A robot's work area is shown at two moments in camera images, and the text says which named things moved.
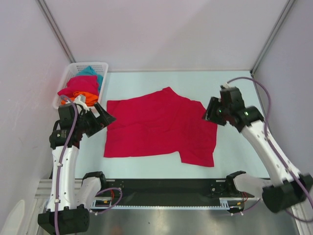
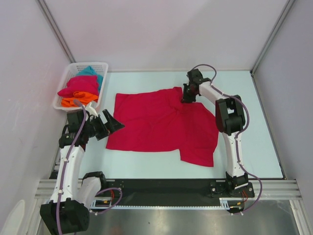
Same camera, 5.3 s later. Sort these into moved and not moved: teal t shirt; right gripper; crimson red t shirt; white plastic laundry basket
Moved: right gripper
Not moved: crimson red t shirt; teal t shirt; white plastic laundry basket
